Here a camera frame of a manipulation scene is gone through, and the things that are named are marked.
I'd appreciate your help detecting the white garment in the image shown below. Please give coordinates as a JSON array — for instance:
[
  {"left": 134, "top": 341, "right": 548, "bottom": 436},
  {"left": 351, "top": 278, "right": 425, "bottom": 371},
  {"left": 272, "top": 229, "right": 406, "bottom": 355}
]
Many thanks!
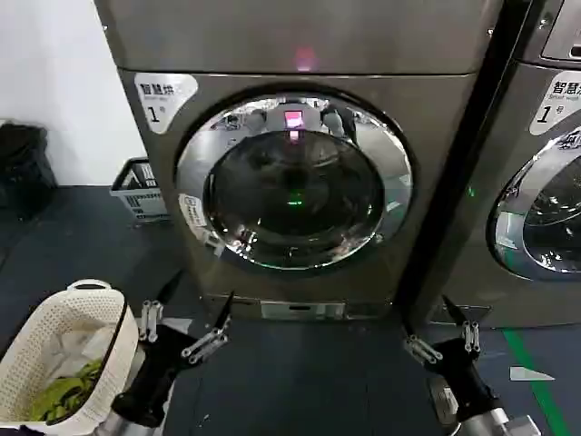
[{"left": 44, "top": 325, "right": 115, "bottom": 370}]

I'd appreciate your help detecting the grey dryer with number sticker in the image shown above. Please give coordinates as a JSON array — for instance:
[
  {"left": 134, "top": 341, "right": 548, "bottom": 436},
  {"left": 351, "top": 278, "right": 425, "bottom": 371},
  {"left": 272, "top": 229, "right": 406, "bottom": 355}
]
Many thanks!
[{"left": 93, "top": 0, "right": 506, "bottom": 322}]

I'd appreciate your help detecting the white paper scrap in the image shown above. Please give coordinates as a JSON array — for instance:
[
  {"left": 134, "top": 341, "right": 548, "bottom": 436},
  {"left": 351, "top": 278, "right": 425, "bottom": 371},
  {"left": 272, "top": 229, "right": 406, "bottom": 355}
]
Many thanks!
[{"left": 508, "top": 366, "right": 556, "bottom": 382}]

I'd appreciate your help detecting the round chrome-rimmed dryer door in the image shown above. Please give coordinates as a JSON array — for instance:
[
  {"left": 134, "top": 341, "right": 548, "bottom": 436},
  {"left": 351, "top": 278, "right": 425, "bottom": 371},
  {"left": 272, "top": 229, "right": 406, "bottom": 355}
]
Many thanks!
[{"left": 485, "top": 130, "right": 581, "bottom": 286}]

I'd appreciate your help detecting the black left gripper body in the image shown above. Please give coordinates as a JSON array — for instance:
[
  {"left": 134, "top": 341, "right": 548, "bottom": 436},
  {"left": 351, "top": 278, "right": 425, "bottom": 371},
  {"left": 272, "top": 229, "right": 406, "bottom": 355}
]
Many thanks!
[{"left": 112, "top": 323, "right": 202, "bottom": 418}]

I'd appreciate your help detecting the small white notice sticker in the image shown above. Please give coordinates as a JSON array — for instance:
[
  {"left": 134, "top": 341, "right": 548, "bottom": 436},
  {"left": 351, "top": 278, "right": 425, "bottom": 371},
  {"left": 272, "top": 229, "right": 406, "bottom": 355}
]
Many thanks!
[{"left": 177, "top": 193, "right": 208, "bottom": 229}]

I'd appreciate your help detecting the grey dryer with control panel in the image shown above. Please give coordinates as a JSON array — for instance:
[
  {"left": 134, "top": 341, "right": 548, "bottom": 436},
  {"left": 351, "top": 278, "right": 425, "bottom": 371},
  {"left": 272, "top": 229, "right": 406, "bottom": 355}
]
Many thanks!
[{"left": 447, "top": 0, "right": 581, "bottom": 330}]

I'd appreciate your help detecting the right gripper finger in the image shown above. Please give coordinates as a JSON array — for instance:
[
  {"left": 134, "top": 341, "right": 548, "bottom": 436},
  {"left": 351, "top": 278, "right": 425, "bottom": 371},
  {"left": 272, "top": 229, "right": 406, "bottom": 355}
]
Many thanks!
[
  {"left": 442, "top": 294, "right": 482, "bottom": 354},
  {"left": 400, "top": 317, "right": 445, "bottom": 364}
]

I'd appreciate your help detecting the black pillar between dryers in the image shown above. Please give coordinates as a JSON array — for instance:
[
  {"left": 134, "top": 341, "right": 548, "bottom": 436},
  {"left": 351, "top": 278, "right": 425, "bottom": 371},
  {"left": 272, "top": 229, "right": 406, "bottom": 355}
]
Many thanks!
[{"left": 392, "top": 0, "right": 536, "bottom": 322}]

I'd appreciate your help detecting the green floor tape strip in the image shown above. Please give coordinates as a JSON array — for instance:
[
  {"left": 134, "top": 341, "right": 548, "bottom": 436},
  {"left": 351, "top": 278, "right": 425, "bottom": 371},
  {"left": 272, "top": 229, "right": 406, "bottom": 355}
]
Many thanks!
[{"left": 502, "top": 328, "right": 571, "bottom": 436}]

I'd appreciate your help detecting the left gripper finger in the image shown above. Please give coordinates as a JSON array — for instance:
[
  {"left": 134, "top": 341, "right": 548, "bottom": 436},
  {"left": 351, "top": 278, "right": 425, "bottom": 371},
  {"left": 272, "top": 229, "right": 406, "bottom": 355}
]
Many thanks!
[
  {"left": 181, "top": 290, "right": 236, "bottom": 365},
  {"left": 138, "top": 270, "right": 185, "bottom": 342}
]

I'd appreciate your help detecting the black bag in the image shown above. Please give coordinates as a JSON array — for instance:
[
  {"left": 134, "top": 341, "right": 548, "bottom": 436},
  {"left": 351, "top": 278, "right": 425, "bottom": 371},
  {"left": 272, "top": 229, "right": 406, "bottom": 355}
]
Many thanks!
[{"left": 0, "top": 119, "right": 59, "bottom": 211}]

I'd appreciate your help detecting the round glass dryer door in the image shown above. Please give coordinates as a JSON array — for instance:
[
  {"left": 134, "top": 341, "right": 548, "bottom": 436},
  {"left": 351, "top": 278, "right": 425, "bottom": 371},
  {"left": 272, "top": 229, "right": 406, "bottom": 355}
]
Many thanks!
[{"left": 174, "top": 88, "right": 415, "bottom": 281}]

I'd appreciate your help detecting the green garment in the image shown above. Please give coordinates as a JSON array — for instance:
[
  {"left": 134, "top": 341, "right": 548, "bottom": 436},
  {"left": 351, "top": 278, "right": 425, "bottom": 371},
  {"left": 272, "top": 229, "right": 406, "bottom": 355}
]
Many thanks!
[{"left": 28, "top": 357, "right": 106, "bottom": 423}]

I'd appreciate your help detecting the grey slatted plastic basket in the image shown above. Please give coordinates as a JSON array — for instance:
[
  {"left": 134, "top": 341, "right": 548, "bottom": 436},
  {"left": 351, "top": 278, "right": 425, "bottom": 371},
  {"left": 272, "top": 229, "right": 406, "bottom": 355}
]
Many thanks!
[{"left": 110, "top": 156, "right": 170, "bottom": 223}]

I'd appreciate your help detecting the white perforated laundry basket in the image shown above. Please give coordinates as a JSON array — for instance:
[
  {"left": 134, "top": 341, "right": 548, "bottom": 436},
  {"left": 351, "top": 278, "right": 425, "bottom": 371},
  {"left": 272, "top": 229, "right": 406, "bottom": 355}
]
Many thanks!
[{"left": 0, "top": 278, "right": 140, "bottom": 433}]

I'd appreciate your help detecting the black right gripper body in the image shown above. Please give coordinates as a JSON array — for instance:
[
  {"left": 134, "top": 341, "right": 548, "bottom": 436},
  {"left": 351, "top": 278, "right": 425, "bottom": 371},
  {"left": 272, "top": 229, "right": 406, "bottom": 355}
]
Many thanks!
[{"left": 426, "top": 337, "right": 501, "bottom": 412}]

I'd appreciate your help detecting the white number sticker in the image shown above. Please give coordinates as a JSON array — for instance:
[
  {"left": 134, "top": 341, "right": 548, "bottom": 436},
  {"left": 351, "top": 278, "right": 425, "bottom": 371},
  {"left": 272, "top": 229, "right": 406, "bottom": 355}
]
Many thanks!
[
  {"left": 527, "top": 74, "right": 581, "bottom": 137},
  {"left": 133, "top": 74, "right": 200, "bottom": 134}
]

